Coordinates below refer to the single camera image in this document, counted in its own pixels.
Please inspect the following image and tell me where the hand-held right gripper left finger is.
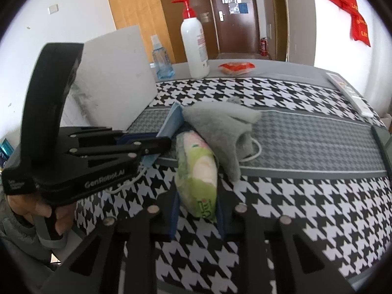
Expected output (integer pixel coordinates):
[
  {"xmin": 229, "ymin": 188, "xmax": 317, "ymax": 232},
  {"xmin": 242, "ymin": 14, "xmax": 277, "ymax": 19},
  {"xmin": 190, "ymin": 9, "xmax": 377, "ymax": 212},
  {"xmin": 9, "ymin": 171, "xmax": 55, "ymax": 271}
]
[{"xmin": 40, "ymin": 187, "xmax": 181, "ymax": 294}]

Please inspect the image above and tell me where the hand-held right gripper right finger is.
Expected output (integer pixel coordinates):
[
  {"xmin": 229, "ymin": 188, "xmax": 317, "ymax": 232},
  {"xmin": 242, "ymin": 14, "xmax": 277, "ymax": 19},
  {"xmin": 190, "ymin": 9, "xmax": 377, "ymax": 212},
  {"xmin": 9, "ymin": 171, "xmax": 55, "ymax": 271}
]
[{"xmin": 216, "ymin": 196, "xmax": 368, "ymax": 294}]

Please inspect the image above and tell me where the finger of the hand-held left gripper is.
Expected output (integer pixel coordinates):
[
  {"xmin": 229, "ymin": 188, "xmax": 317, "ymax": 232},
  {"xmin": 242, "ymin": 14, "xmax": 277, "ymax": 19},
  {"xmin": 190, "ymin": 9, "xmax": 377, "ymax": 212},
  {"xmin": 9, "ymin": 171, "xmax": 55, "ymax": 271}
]
[
  {"xmin": 69, "ymin": 136, "xmax": 172, "ymax": 173},
  {"xmin": 60, "ymin": 125, "xmax": 160, "ymax": 146}
]

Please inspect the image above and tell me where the blue face mask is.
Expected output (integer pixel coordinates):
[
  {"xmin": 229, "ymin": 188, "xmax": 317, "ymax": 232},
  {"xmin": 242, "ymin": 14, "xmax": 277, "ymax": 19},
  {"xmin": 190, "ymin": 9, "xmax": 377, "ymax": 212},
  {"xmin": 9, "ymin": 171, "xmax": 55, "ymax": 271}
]
[{"xmin": 107, "ymin": 102, "xmax": 185, "ymax": 194}]

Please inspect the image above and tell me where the green tissue pack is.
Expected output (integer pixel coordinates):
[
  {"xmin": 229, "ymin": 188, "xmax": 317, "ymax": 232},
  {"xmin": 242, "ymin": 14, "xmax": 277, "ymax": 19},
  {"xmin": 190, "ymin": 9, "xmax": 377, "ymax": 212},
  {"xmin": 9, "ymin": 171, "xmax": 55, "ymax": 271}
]
[{"xmin": 175, "ymin": 131, "xmax": 219, "ymax": 221}]

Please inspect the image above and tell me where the white foam box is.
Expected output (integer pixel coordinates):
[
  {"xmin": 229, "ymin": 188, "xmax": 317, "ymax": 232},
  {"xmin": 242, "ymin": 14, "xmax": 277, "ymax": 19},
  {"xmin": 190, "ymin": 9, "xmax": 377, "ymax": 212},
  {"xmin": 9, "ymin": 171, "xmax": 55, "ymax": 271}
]
[{"xmin": 63, "ymin": 25, "xmax": 159, "ymax": 129}]

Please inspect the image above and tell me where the grey cloth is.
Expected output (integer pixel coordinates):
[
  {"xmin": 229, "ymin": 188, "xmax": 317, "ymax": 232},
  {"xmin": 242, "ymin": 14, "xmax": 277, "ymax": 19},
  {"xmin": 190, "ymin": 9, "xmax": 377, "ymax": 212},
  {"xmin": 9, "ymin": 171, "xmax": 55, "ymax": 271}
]
[{"xmin": 182, "ymin": 96, "xmax": 262, "ymax": 182}]

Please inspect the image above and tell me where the person's left forearm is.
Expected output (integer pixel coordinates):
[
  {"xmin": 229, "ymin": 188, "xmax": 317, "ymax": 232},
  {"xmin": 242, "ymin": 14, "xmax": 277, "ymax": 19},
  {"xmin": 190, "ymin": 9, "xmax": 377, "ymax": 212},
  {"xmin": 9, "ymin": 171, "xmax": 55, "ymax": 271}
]
[{"xmin": 0, "ymin": 211, "xmax": 62, "ymax": 270}]

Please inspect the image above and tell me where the person's left hand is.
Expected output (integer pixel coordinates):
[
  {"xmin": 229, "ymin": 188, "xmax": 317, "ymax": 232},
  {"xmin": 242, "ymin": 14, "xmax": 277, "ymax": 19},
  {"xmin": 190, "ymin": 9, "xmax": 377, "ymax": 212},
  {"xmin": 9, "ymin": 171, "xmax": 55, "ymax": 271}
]
[{"xmin": 7, "ymin": 194, "xmax": 76, "ymax": 236}]

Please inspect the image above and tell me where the blue spray bottle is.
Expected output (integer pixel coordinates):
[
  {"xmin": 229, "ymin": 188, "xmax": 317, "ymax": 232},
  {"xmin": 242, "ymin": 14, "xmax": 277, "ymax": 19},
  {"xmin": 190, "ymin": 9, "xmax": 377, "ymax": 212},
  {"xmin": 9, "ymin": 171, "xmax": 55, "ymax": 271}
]
[{"xmin": 151, "ymin": 35, "xmax": 176, "ymax": 80}]

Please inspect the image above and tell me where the white lotion pump bottle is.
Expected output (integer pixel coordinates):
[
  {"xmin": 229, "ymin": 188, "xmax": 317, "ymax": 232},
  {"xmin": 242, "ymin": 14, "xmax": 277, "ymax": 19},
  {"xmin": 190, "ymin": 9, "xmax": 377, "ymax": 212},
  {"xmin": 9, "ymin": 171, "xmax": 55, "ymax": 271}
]
[{"xmin": 171, "ymin": 0, "xmax": 210, "ymax": 79}]

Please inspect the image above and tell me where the red snack packet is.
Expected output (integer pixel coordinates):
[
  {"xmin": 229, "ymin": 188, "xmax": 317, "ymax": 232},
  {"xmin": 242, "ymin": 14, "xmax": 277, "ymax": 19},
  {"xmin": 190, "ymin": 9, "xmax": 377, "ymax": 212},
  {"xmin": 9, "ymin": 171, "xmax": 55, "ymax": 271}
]
[{"xmin": 218, "ymin": 61, "xmax": 255, "ymax": 75}]

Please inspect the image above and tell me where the wooden wardrobe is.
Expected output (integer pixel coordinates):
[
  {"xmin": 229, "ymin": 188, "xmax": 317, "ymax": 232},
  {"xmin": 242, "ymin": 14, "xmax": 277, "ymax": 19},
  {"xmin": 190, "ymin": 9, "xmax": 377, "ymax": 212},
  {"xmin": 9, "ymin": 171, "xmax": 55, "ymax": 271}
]
[{"xmin": 102, "ymin": 0, "xmax": 219, "ymax": 65}]

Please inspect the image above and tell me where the dark brown door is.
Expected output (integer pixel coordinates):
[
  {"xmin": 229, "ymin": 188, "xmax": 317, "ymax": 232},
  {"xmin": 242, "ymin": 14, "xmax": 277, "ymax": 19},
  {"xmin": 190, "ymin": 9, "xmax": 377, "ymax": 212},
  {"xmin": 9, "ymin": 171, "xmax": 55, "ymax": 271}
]
[{"xmin": 207, "ymin": 0, "xmax": 261, "ymax": 54}]

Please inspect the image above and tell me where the white remote control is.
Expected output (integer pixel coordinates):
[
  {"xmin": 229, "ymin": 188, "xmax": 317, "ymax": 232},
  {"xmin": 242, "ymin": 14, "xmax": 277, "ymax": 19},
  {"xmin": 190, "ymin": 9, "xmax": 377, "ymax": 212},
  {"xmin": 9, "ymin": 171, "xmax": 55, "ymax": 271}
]
[{"xmin": 325, "ymin": 71, "xmax": 375, "ymax": 117}]

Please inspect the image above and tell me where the black smartphone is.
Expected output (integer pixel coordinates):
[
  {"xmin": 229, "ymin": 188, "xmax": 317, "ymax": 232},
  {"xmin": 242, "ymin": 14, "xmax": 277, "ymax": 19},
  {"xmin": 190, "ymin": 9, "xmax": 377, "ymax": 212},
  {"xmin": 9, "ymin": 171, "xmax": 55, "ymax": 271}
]
[{"xmin": 371, "ymin": 125, "xmax": 392, "ymax": 172}]

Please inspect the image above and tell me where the light wooden side door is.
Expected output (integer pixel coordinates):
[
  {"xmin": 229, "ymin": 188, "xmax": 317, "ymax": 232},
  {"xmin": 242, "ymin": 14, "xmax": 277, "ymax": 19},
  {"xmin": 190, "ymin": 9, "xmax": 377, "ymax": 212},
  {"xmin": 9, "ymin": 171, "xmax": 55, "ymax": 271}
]
[{"xmin": 269, "ymin": 0, "xmax": 290, "ymax": 62}]

